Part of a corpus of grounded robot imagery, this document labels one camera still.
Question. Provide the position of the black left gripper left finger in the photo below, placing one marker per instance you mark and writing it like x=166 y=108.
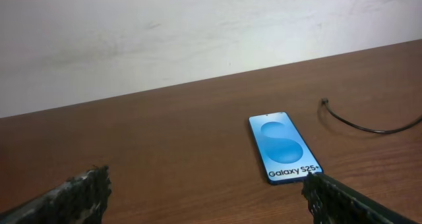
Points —
x=80 y=199

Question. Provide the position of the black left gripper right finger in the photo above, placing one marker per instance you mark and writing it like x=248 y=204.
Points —
x=332 y=202

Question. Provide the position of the blue Galaxy smartphone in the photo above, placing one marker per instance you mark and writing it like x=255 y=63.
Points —
x=284 y=153

